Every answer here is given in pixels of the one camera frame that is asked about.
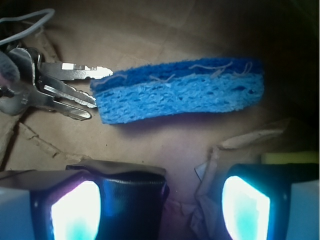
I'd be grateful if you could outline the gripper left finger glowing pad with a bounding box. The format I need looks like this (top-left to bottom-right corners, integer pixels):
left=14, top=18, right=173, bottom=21
left=0, top=170, right=101, bottom=240

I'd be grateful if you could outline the blue sponge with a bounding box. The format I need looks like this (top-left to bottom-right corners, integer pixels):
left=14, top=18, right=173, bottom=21
left=90, top=58, right=264, bottom=124

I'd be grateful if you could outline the green and yellow sponge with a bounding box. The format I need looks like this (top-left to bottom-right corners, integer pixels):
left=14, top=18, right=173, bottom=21
left=261, top=151, right=320, bottom=164

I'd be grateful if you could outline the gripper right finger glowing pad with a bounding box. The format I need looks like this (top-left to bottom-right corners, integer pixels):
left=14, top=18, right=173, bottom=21
left=221, top=163, right=320, bottom=240

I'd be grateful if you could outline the silver key bunch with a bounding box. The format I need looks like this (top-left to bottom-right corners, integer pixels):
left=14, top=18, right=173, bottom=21
left=0, top=47, right=113, bottom=121

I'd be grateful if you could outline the white cord loop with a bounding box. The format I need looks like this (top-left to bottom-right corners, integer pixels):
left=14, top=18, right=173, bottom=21
left=0, top=8, right=56, bottom=47

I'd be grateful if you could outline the grey plush donkey keychain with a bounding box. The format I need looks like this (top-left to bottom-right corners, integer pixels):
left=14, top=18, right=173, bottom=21
left=0, top=51, right=20, bottom=85

